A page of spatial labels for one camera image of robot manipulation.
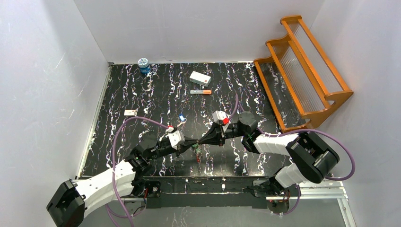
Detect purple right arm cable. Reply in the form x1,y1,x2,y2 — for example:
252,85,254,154
230,94,357,216

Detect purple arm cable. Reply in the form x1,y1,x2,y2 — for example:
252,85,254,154
105,116,174,227
230,94,357,216

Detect aluminium frame rail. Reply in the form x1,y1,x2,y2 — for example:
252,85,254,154
122,176,347,200

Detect key with blue tag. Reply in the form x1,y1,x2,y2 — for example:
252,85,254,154
177,114,187,126

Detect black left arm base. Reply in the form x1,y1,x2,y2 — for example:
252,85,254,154
131,178,161,200

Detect blue jar with white lid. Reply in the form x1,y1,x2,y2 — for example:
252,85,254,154
138,58,151,74

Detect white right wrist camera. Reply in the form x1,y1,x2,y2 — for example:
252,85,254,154
212,111,229,126

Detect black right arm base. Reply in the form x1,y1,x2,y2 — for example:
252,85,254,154
245,180,302,214

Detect orange wooden tiered rack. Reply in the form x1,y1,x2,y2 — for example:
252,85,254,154
253,15,353,133

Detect small white eraser block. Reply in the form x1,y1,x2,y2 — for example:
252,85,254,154
124,110,137,117

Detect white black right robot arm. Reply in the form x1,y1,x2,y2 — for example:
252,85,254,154
199,111,340,193

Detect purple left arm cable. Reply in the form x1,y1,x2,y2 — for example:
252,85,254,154
105,116,174,227

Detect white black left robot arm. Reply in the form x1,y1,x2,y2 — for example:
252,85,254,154
46,131,198,227

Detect white orange marker pen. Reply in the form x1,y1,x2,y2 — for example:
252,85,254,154
190,90,212,95

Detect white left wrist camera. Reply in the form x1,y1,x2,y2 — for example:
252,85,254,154
167,131,185,150

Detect white green small box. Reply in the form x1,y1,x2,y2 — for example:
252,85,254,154
190,71,211,87

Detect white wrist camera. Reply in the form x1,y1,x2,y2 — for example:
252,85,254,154
212,111,229,126
167,131,185,150

